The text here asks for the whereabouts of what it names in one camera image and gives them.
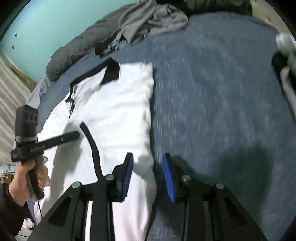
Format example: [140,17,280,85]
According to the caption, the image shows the person's left hand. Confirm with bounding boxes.
[9,156,51,207]

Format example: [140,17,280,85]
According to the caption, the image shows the person's left forearm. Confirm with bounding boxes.
[0,183,29,241]

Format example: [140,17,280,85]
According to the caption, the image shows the dark grey rolled duvet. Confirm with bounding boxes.
[46,0,252,81]

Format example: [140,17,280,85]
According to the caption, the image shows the black crumpled garment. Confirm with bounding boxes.
[95,39,121,56]

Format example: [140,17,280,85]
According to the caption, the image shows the grey crumpled garment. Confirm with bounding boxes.
[109,0,189,50]

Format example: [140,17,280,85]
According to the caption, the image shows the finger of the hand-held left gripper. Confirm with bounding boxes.
[38,131,80,151]

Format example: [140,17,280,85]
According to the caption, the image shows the cream curtain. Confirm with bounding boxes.
[0,51,37,163]

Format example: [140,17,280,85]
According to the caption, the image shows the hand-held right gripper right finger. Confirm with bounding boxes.
[162,153,269,241]

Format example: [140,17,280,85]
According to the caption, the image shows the light grey crumpled sheet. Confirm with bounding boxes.
[26,76,50,109]

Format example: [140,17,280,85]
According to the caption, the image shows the white shirt with black trim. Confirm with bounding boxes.
[35,58,158,241]

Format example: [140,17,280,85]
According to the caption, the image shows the cream bed headboard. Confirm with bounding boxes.
[251,0,296,35]

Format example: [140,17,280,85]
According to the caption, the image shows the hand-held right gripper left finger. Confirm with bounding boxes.
[32,152,134,241]

